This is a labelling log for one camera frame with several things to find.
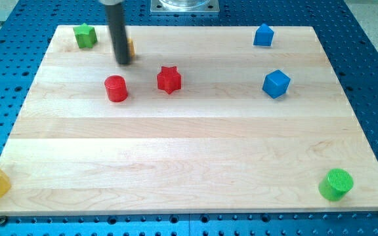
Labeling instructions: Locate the yellow heart block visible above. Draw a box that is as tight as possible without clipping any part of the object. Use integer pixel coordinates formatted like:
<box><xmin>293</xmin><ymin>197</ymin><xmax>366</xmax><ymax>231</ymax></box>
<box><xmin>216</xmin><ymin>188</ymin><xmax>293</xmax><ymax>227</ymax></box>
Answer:
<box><xmin>127</xmin><ymin>38</ymin><xmax>135</xmax><ymax>58</ymax></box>

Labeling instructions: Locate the wooden board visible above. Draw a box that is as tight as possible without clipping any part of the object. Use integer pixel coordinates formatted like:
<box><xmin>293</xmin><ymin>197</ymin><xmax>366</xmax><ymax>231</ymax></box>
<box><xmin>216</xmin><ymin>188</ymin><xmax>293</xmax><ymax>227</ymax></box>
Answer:
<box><xmin>0</xmin><ymin>25</ymin><xmax>378</xmax><ymax>216</ymax></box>

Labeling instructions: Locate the red star block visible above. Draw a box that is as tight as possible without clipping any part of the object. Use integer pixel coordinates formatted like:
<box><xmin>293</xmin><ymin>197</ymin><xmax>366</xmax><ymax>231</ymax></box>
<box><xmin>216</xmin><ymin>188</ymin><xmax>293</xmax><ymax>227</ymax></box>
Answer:
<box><xmin>157</xmin><ymin>66</ymin><xmax>182</xmax><ymax>94</ymax></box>

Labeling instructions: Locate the red cylinder block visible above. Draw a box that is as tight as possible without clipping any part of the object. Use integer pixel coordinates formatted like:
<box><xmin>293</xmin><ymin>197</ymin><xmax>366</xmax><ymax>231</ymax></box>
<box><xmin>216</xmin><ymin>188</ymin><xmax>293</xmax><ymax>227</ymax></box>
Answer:
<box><xmin>104</xmin><ymin>75</ymin><xmax>128</xmax><ymax>102</ymax></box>

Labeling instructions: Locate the blue cube block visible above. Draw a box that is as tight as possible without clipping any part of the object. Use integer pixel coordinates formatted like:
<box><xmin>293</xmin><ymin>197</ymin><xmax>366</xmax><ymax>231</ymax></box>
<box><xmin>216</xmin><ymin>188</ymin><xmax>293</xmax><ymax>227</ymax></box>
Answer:
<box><xmin>262</xmin><ymin>69</ymin><xmax>291</xmax><ymax>98</ymax></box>

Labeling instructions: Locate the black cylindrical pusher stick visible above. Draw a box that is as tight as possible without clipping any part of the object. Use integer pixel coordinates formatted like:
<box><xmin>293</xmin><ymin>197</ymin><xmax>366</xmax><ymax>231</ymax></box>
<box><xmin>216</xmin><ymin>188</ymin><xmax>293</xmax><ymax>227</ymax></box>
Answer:
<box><xmin>104</xmin><ymin>0</ymin><xmax>131</xmax><ymax>65</ymax></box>

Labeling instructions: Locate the green star block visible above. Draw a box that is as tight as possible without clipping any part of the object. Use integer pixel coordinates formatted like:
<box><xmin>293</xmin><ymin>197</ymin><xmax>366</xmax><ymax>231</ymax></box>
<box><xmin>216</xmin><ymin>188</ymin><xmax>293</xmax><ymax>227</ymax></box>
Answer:
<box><xmin>73</xmin><ymin>23</ymin><xmax>98</xmax><ymax>49</ymax></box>

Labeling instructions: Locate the green cylinder block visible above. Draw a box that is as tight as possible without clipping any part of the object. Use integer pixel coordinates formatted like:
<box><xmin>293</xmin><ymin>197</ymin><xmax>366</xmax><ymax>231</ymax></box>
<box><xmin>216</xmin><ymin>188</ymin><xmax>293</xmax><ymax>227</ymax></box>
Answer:
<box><xmin>318</xmin><ymin>168</ymin><xmax>354</xmax><ymax>201</ymax></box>

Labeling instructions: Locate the blue perforated table plate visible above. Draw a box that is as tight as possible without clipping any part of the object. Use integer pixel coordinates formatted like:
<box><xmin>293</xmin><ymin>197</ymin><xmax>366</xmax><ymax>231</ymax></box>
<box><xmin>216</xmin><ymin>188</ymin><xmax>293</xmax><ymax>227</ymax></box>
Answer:
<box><xmin>0</xmin><ymin>1</ymin><xmax>378</xmax><ymax>235</ymax></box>

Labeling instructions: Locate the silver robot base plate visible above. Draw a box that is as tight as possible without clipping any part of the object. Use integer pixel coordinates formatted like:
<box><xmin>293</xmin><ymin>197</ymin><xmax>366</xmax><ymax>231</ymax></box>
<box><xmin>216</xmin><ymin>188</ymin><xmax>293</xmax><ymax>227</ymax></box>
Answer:
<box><xmin>150</xmin><ymin>0</ymin><xmax>220</xmax><ymax>14</ymax></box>

